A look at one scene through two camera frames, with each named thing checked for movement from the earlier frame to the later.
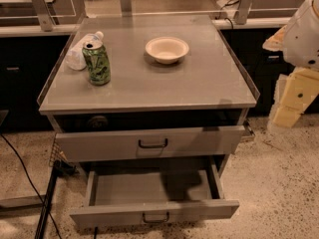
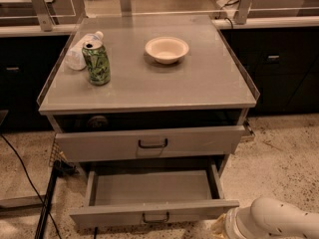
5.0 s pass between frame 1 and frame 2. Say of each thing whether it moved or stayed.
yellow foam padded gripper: moved
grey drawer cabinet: stayed
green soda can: stayed
